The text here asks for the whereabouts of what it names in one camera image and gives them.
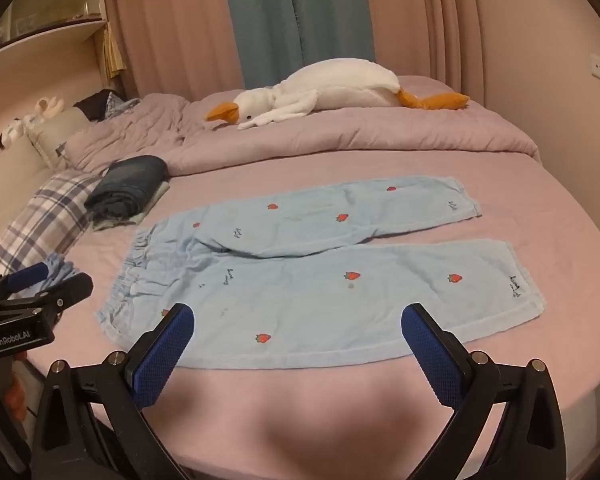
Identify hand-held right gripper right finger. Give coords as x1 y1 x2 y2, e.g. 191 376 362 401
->
401 302 567 480

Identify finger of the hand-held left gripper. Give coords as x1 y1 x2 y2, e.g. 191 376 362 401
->
0 261 49 301
0 273 94 325

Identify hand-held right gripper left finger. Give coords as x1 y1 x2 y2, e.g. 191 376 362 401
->
30 302 196 480

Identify light blue strawberry print pants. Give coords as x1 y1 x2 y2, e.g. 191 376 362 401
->
96 175 548 372

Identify person's left hand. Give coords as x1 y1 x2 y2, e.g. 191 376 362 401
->
0 350 29 423

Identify light blue striped cloth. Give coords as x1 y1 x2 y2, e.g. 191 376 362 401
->
10 253 81 301

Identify plaid pillow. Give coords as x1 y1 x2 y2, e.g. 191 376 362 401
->
0 169 106 281

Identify cream pillow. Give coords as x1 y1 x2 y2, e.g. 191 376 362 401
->
0 132 56 281

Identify folded dark blue jeans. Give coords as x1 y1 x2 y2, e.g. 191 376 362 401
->
84 155 171 222

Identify bed with pink sheet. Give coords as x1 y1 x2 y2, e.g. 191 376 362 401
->
0 76 600 480

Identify small white plush toy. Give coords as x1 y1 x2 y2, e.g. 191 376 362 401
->
0 96 66 150

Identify beige pillow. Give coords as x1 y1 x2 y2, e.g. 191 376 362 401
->
27 107 91 171

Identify dark garment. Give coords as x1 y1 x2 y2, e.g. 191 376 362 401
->
73 89 118 122

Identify plaid shirt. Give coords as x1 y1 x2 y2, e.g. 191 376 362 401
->
102 91 142 121

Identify purple quilt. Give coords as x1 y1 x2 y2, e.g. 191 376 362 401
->
65 76 542 177

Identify white goose plush toy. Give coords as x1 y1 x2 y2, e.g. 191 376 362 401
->
206 59 471 131

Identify pink curtain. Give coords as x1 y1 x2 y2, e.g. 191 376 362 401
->
362 0 486 108
102 0 246 101

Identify blue curtain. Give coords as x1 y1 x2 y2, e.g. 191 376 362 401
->
220 0 376 92

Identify cream wall shelf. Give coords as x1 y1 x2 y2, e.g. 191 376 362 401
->
0 0 111 66

